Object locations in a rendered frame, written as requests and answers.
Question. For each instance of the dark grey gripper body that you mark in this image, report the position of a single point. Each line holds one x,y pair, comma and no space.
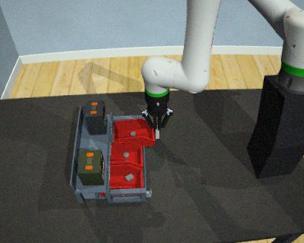
157,110

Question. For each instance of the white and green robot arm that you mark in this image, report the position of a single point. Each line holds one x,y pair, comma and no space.
192,73

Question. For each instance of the dark grey metal shelf rack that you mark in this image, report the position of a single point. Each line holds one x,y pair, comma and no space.
85,141

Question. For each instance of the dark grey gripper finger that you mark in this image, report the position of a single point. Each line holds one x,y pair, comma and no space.
151,125
168,114

